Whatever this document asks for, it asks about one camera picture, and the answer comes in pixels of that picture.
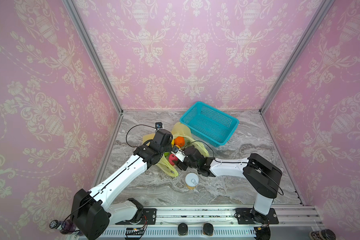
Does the orange fruit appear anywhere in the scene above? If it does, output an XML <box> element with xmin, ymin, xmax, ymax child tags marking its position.
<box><xmin>174</xmin><ymin>136</ymin><xmax>186</xmax><ymax>149</ymax></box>

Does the yellow plastic bag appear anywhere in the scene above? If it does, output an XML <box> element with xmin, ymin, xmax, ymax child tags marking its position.
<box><xmin>156</xmin><ymin>122</ymin><xmax>216</xmax><ymax>177</ymax></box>

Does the pink dragon fruit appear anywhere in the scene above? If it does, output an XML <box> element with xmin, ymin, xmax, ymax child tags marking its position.
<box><xmin>168</xmin><ymin>154</ymin><xmax>179</xmax><ymax>166</ymax></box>

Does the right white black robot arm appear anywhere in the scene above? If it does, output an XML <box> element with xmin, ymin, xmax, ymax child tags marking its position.
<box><xmin>172</xmin><ymin>146</ymin><xmax>284</xmax><ymax>225</ymax></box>

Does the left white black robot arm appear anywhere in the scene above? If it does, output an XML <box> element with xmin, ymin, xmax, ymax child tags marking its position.
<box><xmin>69</xmin><ymin>129</ymin><xmax>173</xmax><ymax>240</ymax></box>

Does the white lid yellow can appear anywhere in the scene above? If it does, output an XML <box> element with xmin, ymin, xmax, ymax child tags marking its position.
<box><xmin>185</xmin><ymin>173</ymin><xmax>200</xmax><ymax>190</ymax></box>

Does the teal plastic basket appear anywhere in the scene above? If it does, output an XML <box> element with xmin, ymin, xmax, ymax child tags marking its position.
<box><xmin>180</xmin><ymin>102</ymin><xmax>239</xmax><ymax>148</ymax></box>

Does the left black round knob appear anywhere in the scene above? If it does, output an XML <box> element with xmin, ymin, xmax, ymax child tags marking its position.
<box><xmin>178</xmin><ymin>223</ymin><xmax>189</xmax><ymax>236</ymax></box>

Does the black round knob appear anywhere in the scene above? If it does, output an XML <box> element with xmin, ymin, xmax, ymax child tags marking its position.
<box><xmin>178</xmin><ymin>223</ymin><xmax>189</xmax><ymax>236</ymax></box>
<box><xmin>203</xmin><ymin>223</ymin><xmax>214</xmax><ymax>236</ymax></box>

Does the right black round knob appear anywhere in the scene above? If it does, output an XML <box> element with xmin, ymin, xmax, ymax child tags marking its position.
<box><xmin>203</xmin><ymin>223</ymin><xmax>214</xmax><ymax>236</ymax></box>

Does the purple drink bottle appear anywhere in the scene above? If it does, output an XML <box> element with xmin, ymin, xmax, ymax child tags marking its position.
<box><xmin>49</xmin><ymin>220</ymin><xmax>79</xmax><ymax>235</ymax></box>

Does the dark jar bottom right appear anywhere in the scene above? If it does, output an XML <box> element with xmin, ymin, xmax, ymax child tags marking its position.
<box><xmin>309</xmin><ymin>229</ymin><xmax>337</xmax><ymax>240</ymax></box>

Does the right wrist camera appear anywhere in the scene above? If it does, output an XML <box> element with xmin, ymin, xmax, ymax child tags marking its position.
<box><xmin>171</xmin><ymin>145</ymin><xmax>186</xmax><ymax>162</ymax></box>

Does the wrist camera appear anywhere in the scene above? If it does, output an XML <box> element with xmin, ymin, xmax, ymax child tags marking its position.
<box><xmin>155</xmin><ymin>122</ymin><xmax>163</xmax><ymax>131</ymax></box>
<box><xmin>171</xmin><ymin>145</ymin><xmax>186</xmax><ymax>162</ymax></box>

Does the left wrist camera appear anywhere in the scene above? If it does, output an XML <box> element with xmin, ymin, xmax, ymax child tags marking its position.
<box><xmin>155</xmin><ymin>122</ymin><xmax>163</xmax><ymax>131</ymax></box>

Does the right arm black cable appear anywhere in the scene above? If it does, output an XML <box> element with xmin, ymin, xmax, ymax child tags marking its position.
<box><xmin>188</xmin><ymin>140</ymin><xmax>216</xmax><ymax>159</ymax></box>

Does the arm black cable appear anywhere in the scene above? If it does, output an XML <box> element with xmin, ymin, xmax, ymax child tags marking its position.
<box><xmin>188</xmin><ymin>140</ymin><xmax>216</xmax><ymax>159</ymax></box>
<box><xmin>125</xmin><ymin>124</ymin><xmax>159</xmax><ymax>148</ymax></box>

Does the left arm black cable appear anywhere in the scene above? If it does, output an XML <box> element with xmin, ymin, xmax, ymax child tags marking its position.
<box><xmin>125</xmin><ymin>124</ymin><xmax>159</xmax><ymax>148</ymax></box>

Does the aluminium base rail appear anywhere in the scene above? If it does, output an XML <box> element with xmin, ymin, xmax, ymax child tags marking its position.
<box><xmin>66</xmin><ymin>205</ymin><xmax>325</xmax><ymax>240</ymax></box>

